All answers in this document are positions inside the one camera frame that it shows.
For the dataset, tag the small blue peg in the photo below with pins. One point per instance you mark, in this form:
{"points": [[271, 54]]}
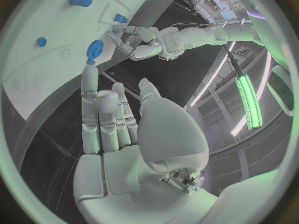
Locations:
{"points": [[115, 32]]}

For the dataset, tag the white task board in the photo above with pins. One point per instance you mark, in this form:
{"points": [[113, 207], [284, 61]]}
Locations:
{"points": [[51, 26]]}

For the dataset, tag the cluttered workshop desk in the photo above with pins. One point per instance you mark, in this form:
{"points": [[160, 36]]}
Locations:
{"points": [[212, 0]]}

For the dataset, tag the glowing light bar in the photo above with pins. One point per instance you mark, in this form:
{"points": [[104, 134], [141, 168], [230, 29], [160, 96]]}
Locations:
{"points": [[249, 100]]}

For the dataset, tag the blue plug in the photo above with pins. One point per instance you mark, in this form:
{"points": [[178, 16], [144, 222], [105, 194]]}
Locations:
{"points": [[121, 18]]}

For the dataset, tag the blue round peg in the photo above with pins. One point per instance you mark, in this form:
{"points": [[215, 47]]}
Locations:
{"points": [[41, 42]]}

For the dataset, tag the small blue gear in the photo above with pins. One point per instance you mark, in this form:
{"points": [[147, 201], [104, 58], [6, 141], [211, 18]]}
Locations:
{"points": [[91, 62]]}

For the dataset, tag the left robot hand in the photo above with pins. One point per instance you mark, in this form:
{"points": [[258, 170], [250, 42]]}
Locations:
{"points": [[144, 50]]}

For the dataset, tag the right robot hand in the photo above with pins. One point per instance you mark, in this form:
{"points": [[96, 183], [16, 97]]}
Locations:
{"points": [[144, 171]]}

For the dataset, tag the blue long cylinder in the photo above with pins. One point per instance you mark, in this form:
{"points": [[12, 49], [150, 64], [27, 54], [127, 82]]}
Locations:
{"points": [[80, 1]]}

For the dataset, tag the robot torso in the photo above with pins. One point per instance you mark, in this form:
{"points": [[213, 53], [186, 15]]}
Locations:
{"points": [[271, 31]]}

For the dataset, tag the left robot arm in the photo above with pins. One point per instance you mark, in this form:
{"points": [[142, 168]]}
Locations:
{"points": [[201, 35]]}

